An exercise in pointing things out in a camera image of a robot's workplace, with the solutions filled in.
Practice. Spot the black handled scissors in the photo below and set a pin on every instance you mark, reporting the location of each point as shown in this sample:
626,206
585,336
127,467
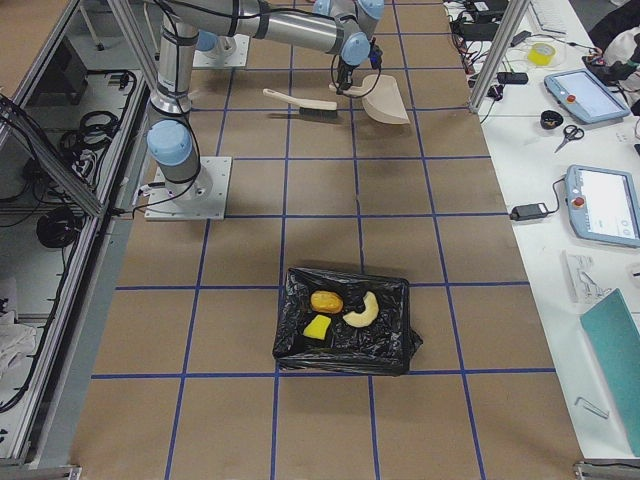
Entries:
571,133

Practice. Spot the blue teach pendant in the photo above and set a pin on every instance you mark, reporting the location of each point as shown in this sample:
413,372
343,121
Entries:
602,205
585,97

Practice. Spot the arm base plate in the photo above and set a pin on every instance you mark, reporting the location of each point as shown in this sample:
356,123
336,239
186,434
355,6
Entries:
205,198
219,52

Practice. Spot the toy croissant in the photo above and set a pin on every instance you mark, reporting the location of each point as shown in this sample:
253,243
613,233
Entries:
367,316

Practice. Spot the yellow tape roll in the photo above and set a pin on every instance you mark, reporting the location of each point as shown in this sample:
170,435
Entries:
541,54

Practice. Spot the white cloth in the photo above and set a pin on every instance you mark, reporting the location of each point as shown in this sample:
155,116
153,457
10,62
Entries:
17,339

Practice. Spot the white plastic dustpan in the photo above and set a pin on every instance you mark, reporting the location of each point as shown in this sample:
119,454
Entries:
381,99

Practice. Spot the black power adapter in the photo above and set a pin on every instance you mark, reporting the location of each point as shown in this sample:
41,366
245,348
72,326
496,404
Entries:
525,212

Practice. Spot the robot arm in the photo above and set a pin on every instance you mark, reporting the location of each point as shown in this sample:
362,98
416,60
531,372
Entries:
343,29

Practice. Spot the round brown bread roll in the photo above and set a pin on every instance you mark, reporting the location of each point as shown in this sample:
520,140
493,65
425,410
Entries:
326,302

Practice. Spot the teal folder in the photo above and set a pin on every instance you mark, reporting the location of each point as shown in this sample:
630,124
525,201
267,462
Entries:
614,338

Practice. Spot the yellow sponge piece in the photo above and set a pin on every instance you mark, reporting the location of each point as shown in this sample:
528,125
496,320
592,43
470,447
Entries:
317,328

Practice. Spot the black bag lined bin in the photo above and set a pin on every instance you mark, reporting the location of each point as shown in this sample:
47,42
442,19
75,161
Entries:
383,348

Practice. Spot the white hand brush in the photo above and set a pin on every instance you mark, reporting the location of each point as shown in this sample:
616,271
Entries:
326,110

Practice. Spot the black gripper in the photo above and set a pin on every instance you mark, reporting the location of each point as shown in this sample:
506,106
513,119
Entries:
345,71

